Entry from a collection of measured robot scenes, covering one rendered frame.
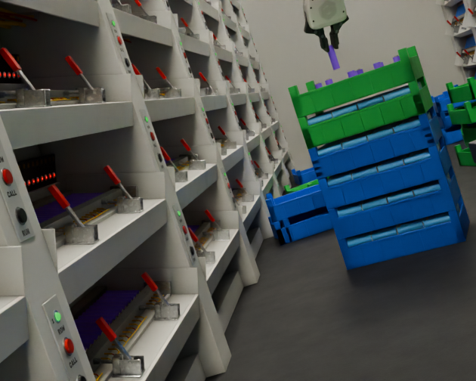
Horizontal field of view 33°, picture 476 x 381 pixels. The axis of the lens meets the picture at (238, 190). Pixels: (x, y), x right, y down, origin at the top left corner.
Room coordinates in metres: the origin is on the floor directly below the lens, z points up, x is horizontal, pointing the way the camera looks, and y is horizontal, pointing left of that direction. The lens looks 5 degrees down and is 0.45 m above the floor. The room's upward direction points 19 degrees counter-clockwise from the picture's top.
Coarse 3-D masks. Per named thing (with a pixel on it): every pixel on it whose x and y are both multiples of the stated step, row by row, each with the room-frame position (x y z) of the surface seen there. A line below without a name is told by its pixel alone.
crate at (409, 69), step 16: (400, 64) 1.86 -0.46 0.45; (416, 64) 1.96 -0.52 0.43; (352, 80) 1.91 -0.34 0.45; (368, 80) 1.90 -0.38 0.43; (384, 80) 1.88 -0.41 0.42; (400, 80) 1.87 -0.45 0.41; (304, 96) 1.95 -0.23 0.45; (320, 96) 1.94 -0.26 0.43; (336, 96) 1.93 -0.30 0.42; (352, 96) 1.91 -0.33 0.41; (304, 112) 1.96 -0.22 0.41
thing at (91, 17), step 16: (0, 0) 1.04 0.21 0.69; (16, 0) 1.09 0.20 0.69; (32, 0) 1.15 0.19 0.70; (48, 0) 1.21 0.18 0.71; (64, 0) 1.29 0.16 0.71; (80, 0) 1.37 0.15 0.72; (96, 0) 1.47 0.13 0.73; (0, 16) 1.37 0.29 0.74; (16, 16) 1.37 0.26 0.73; (32, 16) 1.45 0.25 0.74; (64, 16) 1.28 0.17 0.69; (80, 16) 1.37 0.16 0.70; (96, 16) 1.46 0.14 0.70
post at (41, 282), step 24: (0, 120) 0.87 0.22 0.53; (0, 192) 0.81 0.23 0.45; (24, 192) 0.87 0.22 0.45; (0, 216) 0.79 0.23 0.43; (0, 240) 0.79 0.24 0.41; (24, 240) 0.83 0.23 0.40; (24, 264) 0.81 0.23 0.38; (48, 264) 0.86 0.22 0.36; (48, 288) 0.84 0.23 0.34; (48, 336) 0.80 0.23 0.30; (72, 336) 0.86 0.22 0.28; (24, 360) 0.79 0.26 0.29; (48, 360) 0.78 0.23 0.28
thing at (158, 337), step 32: (96, 288) 1.46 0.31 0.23; (128, 288) 1.49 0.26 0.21; (160, 288) 1.47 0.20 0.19; (192, 288) 1.48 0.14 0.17; (96, 320) 1.26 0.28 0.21; (128, 320) 1.26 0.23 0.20; (160, 320) 1.31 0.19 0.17; (192, 320) 1.40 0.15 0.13; (96, 352) 1.08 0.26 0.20; (128, 352) 1.15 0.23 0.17; (160, 352) 1.14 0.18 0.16
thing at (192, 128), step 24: (120, 0) 2.19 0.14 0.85; (144, 0) 2.18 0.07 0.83; (144, 48) 2.18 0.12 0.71; (168, 48) 2.17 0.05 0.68; (144, 72) 2.19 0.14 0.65; (168, 72) 2.18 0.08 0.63; (168, 120) 2.18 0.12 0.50; (192, 120) 2.17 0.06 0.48; (168, 144) 2.19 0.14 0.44; (192, 144) 2.18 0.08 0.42; (216, 192) 2.17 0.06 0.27; (240, 240) 2.17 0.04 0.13; (240, 264) 2.17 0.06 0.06
